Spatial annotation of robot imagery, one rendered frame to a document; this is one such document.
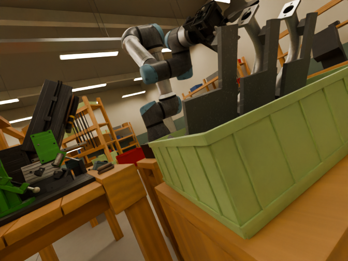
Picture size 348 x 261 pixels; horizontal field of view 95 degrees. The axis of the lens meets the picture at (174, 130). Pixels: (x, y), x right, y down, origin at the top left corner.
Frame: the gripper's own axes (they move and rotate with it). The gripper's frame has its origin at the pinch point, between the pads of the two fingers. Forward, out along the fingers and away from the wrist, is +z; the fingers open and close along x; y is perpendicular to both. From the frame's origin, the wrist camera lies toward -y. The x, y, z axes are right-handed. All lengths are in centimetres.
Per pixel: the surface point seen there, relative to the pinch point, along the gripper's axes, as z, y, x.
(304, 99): 17.3, -6.9, -16.7
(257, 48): 0.3, -7.6, -2.0
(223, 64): 5.6, 5.3, -17.0
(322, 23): -148, -337, 354
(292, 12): 3.7, -9.8, 10.7
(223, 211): 16.9, 0.4, -42.0
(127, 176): -27, -6, -59
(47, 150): -92, 18, -82
